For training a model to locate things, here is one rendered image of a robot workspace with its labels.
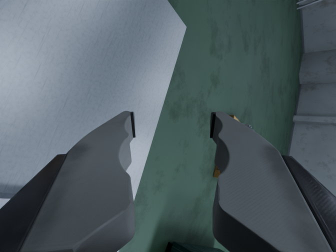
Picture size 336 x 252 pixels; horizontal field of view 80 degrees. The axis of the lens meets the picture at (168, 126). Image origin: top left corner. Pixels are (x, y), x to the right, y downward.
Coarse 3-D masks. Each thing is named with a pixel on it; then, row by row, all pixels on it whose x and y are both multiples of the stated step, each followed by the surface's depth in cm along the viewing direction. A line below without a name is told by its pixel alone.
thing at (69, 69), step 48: (0, 0) 48; (48, 0) 55; (96, 0) 66; (144, 0) 82; (0, 48) 48; (48, 48) 56; (96, 48) 67; (144, 48) 84; (0, 96) 49; (48, 96) 57; (96, 96) 69; (144, 96) 86; (0, 144) 50; (48, 144) 58; (144, 144) 89
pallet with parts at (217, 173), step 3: (234, 117) 353; (237, 120) 365; (246, 123) 365; (249, 126) 369; (252, 129) 379; (216, 168) 340; (216, 171) 336; (219, 171) 333; (213, 174) 337; (216, 174) 334; (219, 174) 331; (216, 177) 338
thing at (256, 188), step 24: (216, 120) 11; (216, 144) 11; (240, 144) 8; (264, 144) 8; (240, 168) 7; (264, 168) 7; (216, 192) 7; (240, 192) 6; (264, 192) 6; (288, 192) 6; (216, 216) 6; (240, 216) 6; (264, 216) 6; (288, 216) 6; (312, 216) 6; (240, 240) 6; (264, 240) 5; (288, 240) 5; (312, 240) 5
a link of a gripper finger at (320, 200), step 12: (288, 156) 8; (288, 168) 7; (300, 168) 7; (300, 180) 7; (312, 180) 7; (312, 192) 6; (324, 192) 6; (312, 204) 6; (324, 204) 6; (324, 216) 6; (324, 228) 5
